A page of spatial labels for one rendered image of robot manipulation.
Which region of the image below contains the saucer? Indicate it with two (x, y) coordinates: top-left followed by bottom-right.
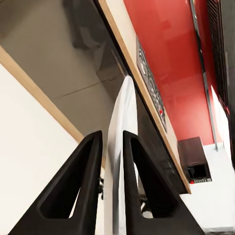
(102, 76), (139, 235)

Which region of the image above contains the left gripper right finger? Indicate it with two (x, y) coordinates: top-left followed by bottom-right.
(123, 130), (205, 235)

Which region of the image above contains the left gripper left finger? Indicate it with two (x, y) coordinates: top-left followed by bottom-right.
(8, 130), (103, 235)

